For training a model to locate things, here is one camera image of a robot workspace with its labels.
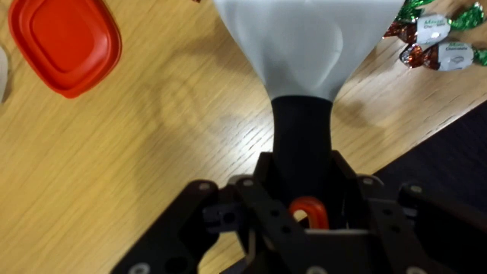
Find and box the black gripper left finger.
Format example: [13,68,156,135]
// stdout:
[111,151,308,274]

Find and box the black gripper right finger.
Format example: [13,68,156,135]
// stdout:
[330,151,487,274]

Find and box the red plastic lid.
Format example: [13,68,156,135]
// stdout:
[6,0,123,100]

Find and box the clear plastic container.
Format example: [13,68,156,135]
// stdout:
[0,45,9,105]

